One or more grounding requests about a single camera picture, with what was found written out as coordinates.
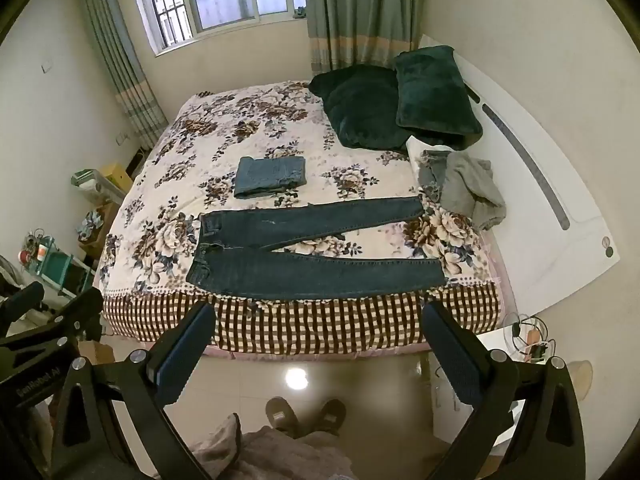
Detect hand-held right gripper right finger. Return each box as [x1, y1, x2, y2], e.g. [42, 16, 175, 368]
[422, 301, 587, 480]

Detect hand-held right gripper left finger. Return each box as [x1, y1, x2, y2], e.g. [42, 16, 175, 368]
[50, 300, 217, 480]

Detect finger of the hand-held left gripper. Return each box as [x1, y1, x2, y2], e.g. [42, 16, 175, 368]
[0, 287, 104, 361]
[0, 281, 46, 333]

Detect dark blue jeans pants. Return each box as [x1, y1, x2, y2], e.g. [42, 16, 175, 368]
[185, 196, 447, 302]

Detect teal storage rack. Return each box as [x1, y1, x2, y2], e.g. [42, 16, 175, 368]
[32, 242, 97, 298]

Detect white nightstand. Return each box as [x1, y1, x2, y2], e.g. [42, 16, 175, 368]
[431, 326, 553, 458]

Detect blue decorative plant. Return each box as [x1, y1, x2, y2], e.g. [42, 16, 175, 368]
[76, 210, 107, 242]

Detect brown slipper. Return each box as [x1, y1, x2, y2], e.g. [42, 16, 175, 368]
[312, 398, 347, 435]
[265, 396, 301, 435]

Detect green and white box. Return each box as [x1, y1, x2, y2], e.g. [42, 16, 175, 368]
[71, 169, 103, 192]

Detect person's beige fleece clothing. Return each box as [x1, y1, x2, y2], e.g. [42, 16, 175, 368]
[190, 412, 361, 480]

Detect brown checked bed sheet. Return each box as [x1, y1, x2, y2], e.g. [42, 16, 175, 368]
[102, 282, 503, 353]

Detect yellow box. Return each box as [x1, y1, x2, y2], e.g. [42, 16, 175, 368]
[99, 162, 134, 194]

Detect grey clothing pile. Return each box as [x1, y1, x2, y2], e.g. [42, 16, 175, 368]
[417, 150, 507, 231]

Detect white headboard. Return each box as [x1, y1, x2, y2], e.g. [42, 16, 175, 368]
[417, 34, 622, 316]

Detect white pillow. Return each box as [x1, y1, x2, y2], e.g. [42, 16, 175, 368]
[406, 135, 453, 181]

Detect floral blanket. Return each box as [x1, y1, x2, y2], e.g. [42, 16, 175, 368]
[99, 81, 493, 303]

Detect green striped curtain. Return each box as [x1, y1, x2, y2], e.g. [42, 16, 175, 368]
[302, 0, 427, 75]
[75, 0, 169, 152]

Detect dark green cloth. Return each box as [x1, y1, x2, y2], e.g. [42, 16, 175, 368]
[308, 65, 416, 151]

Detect dark green pillow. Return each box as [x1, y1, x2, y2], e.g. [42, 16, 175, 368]
[393, 46, 483, 151]

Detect tangled cables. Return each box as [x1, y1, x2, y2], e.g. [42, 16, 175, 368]
[501, 314, 557, 363]

